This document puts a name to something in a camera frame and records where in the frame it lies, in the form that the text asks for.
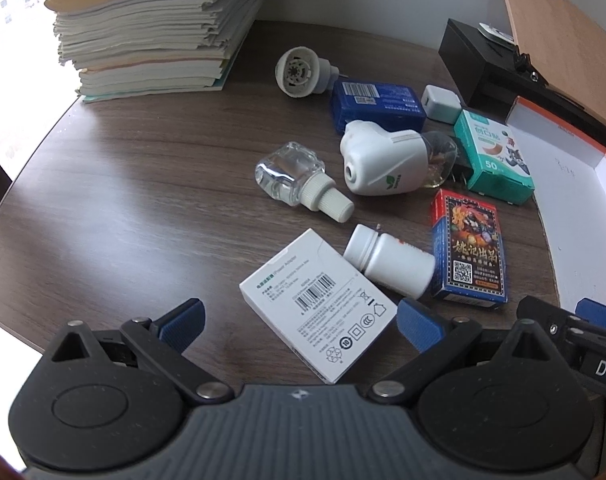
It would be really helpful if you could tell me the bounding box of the orange and white cardboard box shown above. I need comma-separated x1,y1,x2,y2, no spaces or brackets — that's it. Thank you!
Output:
506,96,606,318

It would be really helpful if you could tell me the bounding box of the white mosquito repellent heater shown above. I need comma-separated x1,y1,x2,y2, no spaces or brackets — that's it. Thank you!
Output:
339,119,426,196

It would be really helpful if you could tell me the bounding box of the brown cardboard sheet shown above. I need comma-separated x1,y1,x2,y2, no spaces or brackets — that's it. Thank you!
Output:
493,0,606,136

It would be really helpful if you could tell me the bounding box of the white power adapter box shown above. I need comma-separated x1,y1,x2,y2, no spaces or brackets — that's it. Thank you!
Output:
239,228,399,385

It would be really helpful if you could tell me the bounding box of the playing card box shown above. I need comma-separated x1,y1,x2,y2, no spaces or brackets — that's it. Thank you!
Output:
429,189,509,306

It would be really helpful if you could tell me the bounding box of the black power adapter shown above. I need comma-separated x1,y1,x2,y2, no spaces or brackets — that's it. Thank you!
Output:
450,135,471,191

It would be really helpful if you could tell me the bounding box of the stack of books and papers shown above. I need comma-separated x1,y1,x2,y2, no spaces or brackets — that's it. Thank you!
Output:
45,0,268,104

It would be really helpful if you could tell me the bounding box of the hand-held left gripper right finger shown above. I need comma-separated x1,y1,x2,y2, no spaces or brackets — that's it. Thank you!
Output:
368,297,559,406

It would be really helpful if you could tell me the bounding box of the white cube charger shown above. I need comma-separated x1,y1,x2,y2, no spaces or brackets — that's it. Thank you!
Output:
421,85,459,123

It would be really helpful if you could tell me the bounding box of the white pill bottle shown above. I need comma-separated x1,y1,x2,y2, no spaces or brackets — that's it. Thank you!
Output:
344,224,436,298

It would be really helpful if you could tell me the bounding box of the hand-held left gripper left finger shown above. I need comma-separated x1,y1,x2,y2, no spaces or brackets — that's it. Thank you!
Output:
48,298,234,406

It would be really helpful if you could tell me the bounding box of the clear glass bottle white cap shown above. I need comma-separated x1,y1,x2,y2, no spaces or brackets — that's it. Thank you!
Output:
254,142,355,223

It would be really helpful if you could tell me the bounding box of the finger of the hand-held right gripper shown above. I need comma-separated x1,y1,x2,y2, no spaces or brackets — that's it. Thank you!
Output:
574,298,606,333
516,296,606,401

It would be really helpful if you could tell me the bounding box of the blue box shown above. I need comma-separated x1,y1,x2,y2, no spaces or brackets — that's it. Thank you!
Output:
330,79,428,135

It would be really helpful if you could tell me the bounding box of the round white plug-in heater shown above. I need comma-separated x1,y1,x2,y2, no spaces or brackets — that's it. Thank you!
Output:
275,46,338,98

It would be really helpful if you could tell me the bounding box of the small white device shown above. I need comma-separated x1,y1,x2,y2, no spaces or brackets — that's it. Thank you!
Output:
478,22,515,43

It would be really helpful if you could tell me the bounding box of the green bandage box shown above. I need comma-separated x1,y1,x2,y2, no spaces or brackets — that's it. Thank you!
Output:
453,109,535,206

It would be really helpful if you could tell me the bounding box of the black desk stand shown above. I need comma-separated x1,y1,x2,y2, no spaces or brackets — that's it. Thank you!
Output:
438,18,606,136

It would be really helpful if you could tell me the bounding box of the clear repellent liquid bottle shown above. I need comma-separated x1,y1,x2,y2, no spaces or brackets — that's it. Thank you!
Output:
420,131,458,190

